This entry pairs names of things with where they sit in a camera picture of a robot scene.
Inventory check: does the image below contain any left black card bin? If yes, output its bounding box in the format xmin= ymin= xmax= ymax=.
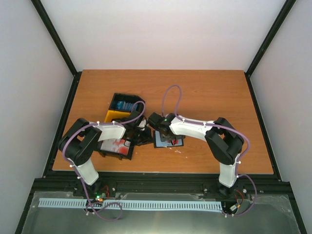
xmin=97 ymin=139 xmax=135 ymax=160

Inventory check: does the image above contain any right black frame post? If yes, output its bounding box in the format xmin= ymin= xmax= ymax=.
xmin=245 ymin=0 xmax=296 ymax=79

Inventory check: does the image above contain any right black card bin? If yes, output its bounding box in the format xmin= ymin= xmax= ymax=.
xmin=108 ymin=93 xmax=145 ymax=113

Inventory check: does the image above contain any black card bin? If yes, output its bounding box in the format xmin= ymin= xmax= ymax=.
xmin=97 ymin=139 xmax=135 ymax=160
xmin=108 ymin=93 xmax=145 ymax=113

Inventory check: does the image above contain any black card holder wallet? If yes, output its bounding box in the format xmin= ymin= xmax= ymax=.
xmin=153 ymin=131 xmax=172 ymax=148

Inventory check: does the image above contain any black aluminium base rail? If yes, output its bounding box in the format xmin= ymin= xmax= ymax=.
xmin=29 ymin=172 xmax=294 ymax=201

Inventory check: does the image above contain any red white card stack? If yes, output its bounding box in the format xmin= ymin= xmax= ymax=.
xmin=100 ymin=139 xmax=131 ymax=155

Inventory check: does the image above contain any small electronics board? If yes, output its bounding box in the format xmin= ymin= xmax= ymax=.
xmin=95 ymin=185 xmax=110 ymax=202

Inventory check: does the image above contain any black frame post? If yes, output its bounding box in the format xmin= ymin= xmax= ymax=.
xmin=30 ymin=0 xmax=79 ymax=76
xmin=245 ymin=0 xmax=296 ymax=79

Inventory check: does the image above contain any left black frame post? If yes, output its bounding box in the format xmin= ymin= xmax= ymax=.
xmin=30 ymin=0 xmax=79 ymax=76

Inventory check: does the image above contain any blue card stack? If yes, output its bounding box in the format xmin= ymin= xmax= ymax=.
xmin=115 ymin=100 xmax=137 ymax=112

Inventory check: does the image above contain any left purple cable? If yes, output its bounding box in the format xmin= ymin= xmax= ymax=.
xmin=61 ymin=100 xmax=147 ymax=222

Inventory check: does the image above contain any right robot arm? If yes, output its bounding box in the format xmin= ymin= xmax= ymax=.
xmin=148 ymin=113 xmax=249 ymax=188

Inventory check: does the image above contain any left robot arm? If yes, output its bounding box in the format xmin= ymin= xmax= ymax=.
xmin=58 ymin=111 xmax=153 ymax=196

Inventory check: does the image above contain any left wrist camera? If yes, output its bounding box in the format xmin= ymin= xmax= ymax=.
xmin=138 ymin=118 xmax=147 ymax=129

